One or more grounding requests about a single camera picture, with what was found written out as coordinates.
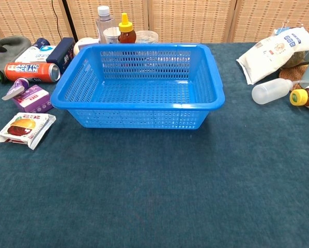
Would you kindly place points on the white flour bag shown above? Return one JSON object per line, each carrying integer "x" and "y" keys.
{"x": 273, "y": 54}

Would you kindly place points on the blue plastic perforated basket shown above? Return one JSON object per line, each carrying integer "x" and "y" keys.
{"x": 144, "y": 116}

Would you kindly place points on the clear round clip container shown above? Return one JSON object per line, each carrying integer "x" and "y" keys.
{"x": 146, "y": 37}

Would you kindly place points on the white snack packet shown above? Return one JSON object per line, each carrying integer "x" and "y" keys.
{"x": 24, "y": 127}

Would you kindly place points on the bamboo folding screen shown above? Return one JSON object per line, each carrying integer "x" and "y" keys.
{"x": 190, "y": 20}

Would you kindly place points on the white blue tissue pack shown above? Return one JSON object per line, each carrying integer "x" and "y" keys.
{"x": 40, "y": 53}

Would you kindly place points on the white drink bottle yellow cap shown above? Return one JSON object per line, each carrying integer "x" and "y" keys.
{"x": 303, "y": 96}

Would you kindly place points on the black tripod stand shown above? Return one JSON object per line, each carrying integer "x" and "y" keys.
{"x": 68, "y": 20}

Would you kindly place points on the teal felt table cover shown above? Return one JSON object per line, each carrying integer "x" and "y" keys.
{"x": 154, "y": 180}

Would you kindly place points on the cream round bowl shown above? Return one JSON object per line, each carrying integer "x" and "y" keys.
{"x": 84, "y": 44}

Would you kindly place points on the honey bottle yellow cap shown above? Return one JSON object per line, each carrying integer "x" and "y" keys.
{"x": 126, "y": 33}

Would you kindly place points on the small purple box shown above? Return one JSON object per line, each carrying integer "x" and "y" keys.
{"x": 34, "y": 102}

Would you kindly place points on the blue binder clip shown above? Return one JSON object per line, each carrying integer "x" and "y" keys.
{"x": 281, "y": 29}

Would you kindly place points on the white paper cup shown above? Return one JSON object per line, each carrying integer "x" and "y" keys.
{"x": 111, "y": 36}

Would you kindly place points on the woven rattan coaster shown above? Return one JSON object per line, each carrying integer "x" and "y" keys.
{"x": 294, "y": 73}

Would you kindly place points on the orange Arctic Ocean can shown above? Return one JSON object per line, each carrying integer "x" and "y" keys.
{"x": 28, "y": 72}

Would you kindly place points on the clear plastic water bottle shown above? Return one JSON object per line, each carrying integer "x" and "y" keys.
{"x": 103, "y": 18}

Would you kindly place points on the grey folded towel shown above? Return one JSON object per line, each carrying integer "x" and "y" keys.
{"x": 15, "y": 44}

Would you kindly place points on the dark blue rectangular box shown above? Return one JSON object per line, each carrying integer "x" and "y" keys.
{"x": 62, "y": 51}

